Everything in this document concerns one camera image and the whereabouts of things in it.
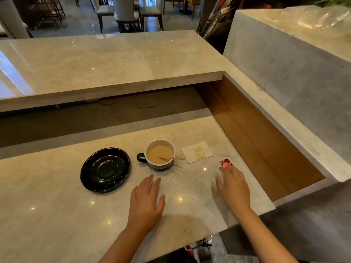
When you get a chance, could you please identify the person's left forearm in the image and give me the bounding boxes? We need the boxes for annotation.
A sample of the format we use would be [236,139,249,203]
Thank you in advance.
[99,225,154,263]

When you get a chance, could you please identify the dark chair with white seat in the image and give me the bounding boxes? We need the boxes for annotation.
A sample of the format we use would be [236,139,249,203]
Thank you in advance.
[89,0,116,34]

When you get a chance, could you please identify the dark chair with glossy seat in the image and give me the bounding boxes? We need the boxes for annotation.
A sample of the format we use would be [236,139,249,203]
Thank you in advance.
[139,0,164,32]

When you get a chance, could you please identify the person's right forearm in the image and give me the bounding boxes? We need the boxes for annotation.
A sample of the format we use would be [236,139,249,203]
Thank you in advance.
[235,207,299,263]

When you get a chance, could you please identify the black cable loop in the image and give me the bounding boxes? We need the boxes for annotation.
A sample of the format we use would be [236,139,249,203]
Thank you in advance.
[135,92,160,109]

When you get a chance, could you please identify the black saucer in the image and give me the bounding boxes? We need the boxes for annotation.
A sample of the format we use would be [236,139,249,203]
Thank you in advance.
[80,147,131,194]

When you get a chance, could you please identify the person's right hand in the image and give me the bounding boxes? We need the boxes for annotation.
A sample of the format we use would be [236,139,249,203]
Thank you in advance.
[215,166,252,214]

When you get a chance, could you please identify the person's left hand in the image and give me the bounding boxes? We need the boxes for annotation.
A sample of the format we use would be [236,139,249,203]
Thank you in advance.
[126,174,166,234]

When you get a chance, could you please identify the white round-backed chair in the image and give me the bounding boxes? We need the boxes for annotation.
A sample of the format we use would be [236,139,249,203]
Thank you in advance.
[112,0,142,33]

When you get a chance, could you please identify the green plant leaves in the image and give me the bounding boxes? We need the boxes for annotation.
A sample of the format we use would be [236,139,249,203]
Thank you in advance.
[315,0,351,8]

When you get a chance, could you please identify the dark wooden chair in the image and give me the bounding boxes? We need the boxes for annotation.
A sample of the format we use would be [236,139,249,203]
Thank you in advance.
[30,0,67,29]

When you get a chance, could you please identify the milky coffee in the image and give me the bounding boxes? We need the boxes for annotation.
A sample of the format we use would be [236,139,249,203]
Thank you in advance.
[148,145,174,163]

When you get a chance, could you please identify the yellow upholstered chair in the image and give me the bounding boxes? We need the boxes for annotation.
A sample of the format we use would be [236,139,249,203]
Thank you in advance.
[163,0,201,21]

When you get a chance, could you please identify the leaning magazines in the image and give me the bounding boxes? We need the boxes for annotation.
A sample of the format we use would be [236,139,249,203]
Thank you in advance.
[200,0,246,41]

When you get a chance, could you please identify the stained white napkin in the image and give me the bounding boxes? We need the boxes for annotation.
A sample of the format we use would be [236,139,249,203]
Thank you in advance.
[182,141,214,164]

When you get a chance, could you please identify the white pillar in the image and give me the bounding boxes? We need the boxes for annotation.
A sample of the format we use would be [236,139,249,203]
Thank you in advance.
[0,0,29,39]

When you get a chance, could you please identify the black coffee cup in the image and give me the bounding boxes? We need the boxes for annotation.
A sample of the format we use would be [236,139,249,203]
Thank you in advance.
[137,139,176,172]

